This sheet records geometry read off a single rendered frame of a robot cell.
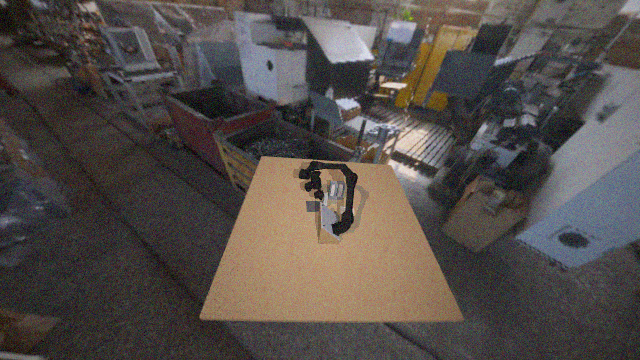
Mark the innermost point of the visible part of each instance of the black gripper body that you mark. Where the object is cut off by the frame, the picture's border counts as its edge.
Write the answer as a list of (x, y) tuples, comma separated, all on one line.
[(319, 193)]

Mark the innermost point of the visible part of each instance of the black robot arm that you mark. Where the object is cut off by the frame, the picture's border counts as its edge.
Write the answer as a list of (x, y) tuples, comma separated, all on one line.
[(351, 180)]

